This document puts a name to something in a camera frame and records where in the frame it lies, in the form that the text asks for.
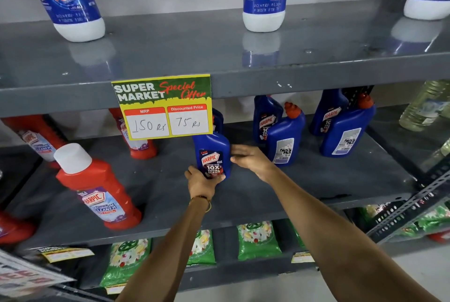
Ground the person's right hand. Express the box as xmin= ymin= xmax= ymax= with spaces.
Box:
xmin=230 ymin=144 xmax=279 ymax=183

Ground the person's left hand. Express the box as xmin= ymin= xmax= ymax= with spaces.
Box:
xmin=184 ymin=165 xmax=226 ymax=201

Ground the blue toilet cleaner bottle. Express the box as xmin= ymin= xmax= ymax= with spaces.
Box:
xmin=253 ymin=95 xmax=284 ymax=144
xmin=309 ymin=89 xmax=349 ymax=136
xmin=319 ymin=93 xmax=377 ymax=158
xmin=192 ymin=132 xmax=232 ymax=180
xmin=212 ymin=108 xmax=225 ymax=136
xmin=266 ymin=102 xmax=307 ymax=166

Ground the person's left forearm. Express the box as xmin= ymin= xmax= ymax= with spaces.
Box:
xmin=115 ymin=197 xmax=212 ymax=302

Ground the person's right forearm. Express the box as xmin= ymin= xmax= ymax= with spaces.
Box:
xmin=264 ymin=167 xmax=441 ymax=302

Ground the gold bangle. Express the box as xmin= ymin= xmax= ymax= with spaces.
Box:
xmin=188 ymin=195 xmax=212 ymax=213

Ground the green flower print packet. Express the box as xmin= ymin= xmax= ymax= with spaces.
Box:
xmin=236 ymin=220 xmax=283 ymax=262
xmin=286 ymin=219 xmax=307 ymax=250
xmin=186 ymin=229 xmax=217 ymax=267
xmin=394 ymin=203 xmax=450 ymax=239
xmin=100 ymin=238 xmax=152 ymax=289

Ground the red bathroom cleaner bottle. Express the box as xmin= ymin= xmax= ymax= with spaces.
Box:
xmin=1 ymin=115 xmax=68 ymax=170
xmin=0 ymin=211 xmax=36 ymax=245
xmin=53 ymin=142 xmax=143 ymax=231
xmin=108 ymin=107 xmax=158 ymax=160

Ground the yellow green price sign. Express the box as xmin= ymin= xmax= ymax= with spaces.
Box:
xmin=111 ymin=74 xmax=214 ymax=141

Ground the grey metal shelf rack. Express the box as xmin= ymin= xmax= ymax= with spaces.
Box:
xmin=0 ymin=0 xmax=450 ymax=302

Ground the yellow shelf price tag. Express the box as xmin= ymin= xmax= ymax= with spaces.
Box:
xmin=37 ymin=246 xmax=95 ymax=264
xmin=290 ymin=251 xmax=316 ymax=264
xmin=105 ymin=283 xmax=128 ymax=295

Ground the clear oil bottle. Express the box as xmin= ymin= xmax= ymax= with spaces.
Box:
xmin=399 ymin=80 xmax=450 ymax=133
xmin=420 ymin=137 xmax=450 ymax=173

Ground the white red printed sign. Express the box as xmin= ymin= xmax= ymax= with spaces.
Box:
xmin=0 ymin=249 xmax=76 ymax=299

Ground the grey slotted angle post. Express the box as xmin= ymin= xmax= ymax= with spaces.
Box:
xmin=365 ymin=160 xmax=450 ymax=245

